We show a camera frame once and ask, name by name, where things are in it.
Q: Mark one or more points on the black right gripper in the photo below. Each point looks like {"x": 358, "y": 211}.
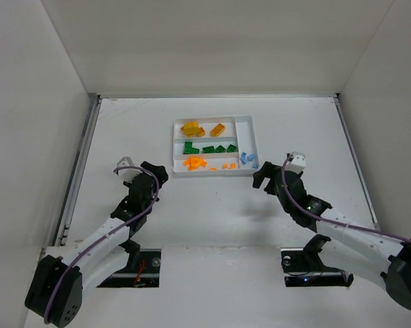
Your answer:
{"x": 274, "y": 179}

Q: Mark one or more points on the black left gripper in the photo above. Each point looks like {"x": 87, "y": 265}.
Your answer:
{"x": 148, "y": 176}

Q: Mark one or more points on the orange round lego piece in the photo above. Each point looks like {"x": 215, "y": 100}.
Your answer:
{"x": 194, "y": 163}

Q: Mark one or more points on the green long lego brick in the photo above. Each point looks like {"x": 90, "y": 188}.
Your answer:
{"x": 208, "y": 150}

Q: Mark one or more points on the green square lego brick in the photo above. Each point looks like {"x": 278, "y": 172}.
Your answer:
{"x": 220, "y": 149}

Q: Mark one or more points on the orange round figure piece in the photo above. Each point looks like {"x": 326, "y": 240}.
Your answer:
{"x": 190, "y": 129}

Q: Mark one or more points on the yellow square lego brick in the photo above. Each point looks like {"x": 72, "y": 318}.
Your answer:
{"x": 201, "y": 132}

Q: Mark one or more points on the yellow long lego brick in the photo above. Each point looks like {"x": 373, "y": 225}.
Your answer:
{"x": 217, "y": 130}

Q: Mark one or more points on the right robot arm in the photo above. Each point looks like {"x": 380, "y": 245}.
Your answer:
{"x": 338, "y": 244}

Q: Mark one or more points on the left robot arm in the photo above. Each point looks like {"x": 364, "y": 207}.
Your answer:
{"x": 60, "y": 283}

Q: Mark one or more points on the white divided sorting tray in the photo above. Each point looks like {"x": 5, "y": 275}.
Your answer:
{"x": 239, "y": 131}

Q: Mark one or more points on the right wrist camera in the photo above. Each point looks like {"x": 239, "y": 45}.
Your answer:
{"x": 296, "y": 162}

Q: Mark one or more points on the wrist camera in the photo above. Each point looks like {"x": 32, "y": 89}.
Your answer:
{"x": 296, "y": 162}
{"x": 126, "y": 169}

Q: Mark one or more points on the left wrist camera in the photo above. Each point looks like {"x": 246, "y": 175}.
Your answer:
{"x": 126, "y": 169}

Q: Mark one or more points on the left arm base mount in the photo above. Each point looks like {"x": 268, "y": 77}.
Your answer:
{"x": 142, "y": 269}

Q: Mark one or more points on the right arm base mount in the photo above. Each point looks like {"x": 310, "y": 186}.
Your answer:
{"x": 303, "y": 267}

